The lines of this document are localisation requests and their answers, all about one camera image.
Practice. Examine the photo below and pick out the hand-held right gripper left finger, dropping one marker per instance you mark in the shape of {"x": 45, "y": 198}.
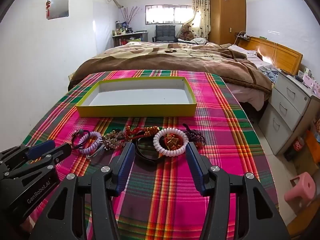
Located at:
{"x": 125, "y": 165}

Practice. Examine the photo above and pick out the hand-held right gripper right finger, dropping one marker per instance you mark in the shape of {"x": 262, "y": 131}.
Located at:
{"x": 195, "y": 165}

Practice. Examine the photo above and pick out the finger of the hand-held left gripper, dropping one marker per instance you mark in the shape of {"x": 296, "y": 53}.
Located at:
{"x": 58, "y": 153}
{"x": 41, "y": 147}

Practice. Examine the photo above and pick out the black band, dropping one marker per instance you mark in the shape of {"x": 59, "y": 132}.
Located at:
{"x": 145, "y": 158}

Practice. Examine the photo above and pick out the red gold charm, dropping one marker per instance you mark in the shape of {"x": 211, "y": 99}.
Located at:
{"x": 172, "y": 141}

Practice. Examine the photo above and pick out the yellow cardboard box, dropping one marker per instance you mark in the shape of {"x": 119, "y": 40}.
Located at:
{"x": 137, "y": 110}

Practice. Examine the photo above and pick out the plaid cloth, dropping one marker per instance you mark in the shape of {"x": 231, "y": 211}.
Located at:
{"x": 162, "y": 195}

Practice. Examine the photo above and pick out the pink plastic stool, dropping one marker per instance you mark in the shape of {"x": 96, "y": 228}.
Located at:
{"x": 300, "y": 190}

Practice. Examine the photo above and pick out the white drawer cabinet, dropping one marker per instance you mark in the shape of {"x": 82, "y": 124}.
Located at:
{"x": 285, "y": 105}

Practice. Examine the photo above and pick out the brown blanket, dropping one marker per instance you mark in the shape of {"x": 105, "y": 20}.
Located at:
{"x": 162, "y": 60}

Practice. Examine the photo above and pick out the blue clothing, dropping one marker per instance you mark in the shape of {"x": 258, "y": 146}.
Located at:
{"x": 270, "y": 73}

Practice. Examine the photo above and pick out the orange bag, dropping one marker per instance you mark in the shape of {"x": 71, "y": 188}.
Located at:
{"x": 313, "y": 145}

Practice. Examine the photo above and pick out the pale bed sheet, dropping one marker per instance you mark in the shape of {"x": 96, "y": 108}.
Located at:
{"x": 250, "y": 55}

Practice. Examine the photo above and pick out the white pillow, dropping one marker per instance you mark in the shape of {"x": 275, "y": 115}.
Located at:
{"x": 201, "y": 40}

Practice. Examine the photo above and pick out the cluttered white shelf desk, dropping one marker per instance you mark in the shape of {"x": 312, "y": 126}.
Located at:
{"x": 130, "y": 37}

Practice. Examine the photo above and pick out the brown teddy bear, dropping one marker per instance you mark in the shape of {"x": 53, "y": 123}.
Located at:
{"x": 186, "y": 32}

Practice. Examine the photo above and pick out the grey armchair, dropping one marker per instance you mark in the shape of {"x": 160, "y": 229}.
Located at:
{"x": 165, "y": 32}

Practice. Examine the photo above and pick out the power strip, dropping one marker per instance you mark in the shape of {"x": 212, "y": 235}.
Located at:
{"x": 242, "y": 36}

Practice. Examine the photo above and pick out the wooden headboard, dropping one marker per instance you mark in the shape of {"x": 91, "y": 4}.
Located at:
{"x": 282, "y": 55}

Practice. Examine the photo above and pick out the pink box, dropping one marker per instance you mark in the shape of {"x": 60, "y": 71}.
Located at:
{"x": 311, "y": 83}

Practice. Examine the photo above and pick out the red hanging knot ornament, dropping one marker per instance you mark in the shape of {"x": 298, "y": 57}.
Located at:
{"x": 48, "y": 5}

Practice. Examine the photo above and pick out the patterned curtain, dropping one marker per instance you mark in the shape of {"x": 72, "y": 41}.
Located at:
{"x": 203, "y": 17}

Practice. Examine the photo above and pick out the dried flower branches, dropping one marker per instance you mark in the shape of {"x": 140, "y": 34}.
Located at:
{"x": 130, "y": 16}

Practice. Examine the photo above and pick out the wooden wardrobe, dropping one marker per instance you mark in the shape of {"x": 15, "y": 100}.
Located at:
{"x": 227, "y": 17}

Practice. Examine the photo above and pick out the window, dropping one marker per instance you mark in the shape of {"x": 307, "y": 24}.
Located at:
{"x": 165, "y": 15}

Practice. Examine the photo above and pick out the wall mirror panel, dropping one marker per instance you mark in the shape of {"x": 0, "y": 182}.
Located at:
{"x": 58, "y": 7}

